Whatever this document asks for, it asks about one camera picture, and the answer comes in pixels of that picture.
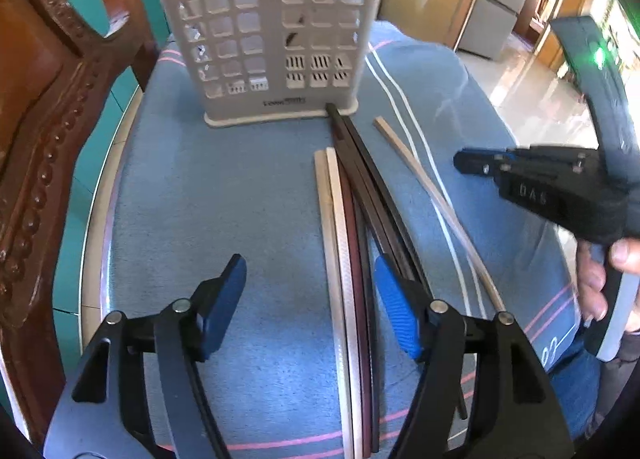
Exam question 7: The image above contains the person's right hand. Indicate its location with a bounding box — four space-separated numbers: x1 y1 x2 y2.
574 238 640 324

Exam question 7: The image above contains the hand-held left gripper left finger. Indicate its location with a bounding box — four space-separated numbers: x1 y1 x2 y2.
47 254 248 459

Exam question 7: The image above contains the blue striped cloth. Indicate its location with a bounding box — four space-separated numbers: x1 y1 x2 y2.
80 21 581 459

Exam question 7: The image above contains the white perforated utensil holder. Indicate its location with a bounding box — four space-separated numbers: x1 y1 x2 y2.
142 0 393 130

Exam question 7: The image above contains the person's leg in jeans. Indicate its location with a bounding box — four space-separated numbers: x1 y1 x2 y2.
547 334 621 440

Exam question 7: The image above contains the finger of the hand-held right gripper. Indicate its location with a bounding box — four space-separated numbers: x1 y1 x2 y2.
454 146 531 174

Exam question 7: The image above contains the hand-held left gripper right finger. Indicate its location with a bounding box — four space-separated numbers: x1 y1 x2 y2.
372 255 576 459

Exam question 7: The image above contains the carved wooden chair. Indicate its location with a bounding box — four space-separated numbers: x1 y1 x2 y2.
0 0 173 445

